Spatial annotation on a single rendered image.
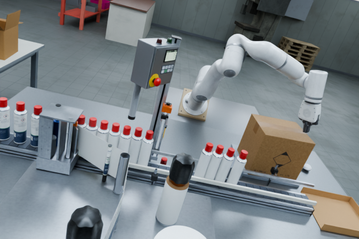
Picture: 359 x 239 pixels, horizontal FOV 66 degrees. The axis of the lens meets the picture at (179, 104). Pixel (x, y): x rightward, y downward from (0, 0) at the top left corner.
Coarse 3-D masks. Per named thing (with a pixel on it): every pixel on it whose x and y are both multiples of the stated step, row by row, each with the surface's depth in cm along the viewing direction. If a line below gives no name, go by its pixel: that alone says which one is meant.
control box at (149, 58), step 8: (144, 40) 113; (152, 40) 117; (144, 48) 112; (152, 48) 110; (160, 48) 112; (168, 48) 116; (176, 48) 121; (136, 56) 116; (144, 56) 113; (152, 56) 111; (160, 56) 114; (176, 56) 124; (136, 64) 117; (144, 64) 114; (152, 64) 113; (160, 64) 116; (168, 64) 121; (136, 72) 118; (144, 72) 115; (152, 72) 114; (160, 72) 119; (136, 80) 119; (144, 80) 116; (152, 80) 117; (168, 80) 127; (144, 88) 117
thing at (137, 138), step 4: (136, 128) 126; (140, 128) 127; (136, 132) 126; (140, 132) 126; (132, 136) 127; (136, 136) 126; (140, 136) 127; (132, 140) 127; (136, 140) 126; (140, 140) 127; (132, 144) 127; (136, 144) 127; (140, 144) 128; (132, 148) 128; (136, 148) 128; (140, 148) 130; (128, 152) 131; (132, 152) 129; (136, 152) 129; (132, 156) 130; (136, 156) 131; (132, 160) 131; (136, 160) 132
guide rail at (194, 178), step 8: (136, 168) 130; (144, 168) 130; (152, 168) 130; (192, 176) 133; (216, 184) 134; (224, 184) 134; (232, 184) 135; (256, 192) 136; (264, 192) 136; (272, 192) 137; (296, 200) 138; (304, 200) 138
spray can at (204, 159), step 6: (210, 144) 130; (204, 150) 130; (210, 150) 129; (204, 156) 130; (210, 156) 130; (198, 162) 134; (204, 162) 131; (198, 168) 133; (204, 168) 132; (198, 174) 134; (204, 174) 135
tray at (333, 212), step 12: (312, 192) 157; (324, 192) 157; (324, 204) 152; (336, 204) 155; (348, 204) 158; (324, 216) 143; (336, 216) 146; (348, 216) 148; (324, 228) 134; (336, 228) 134; (348, 228) 134
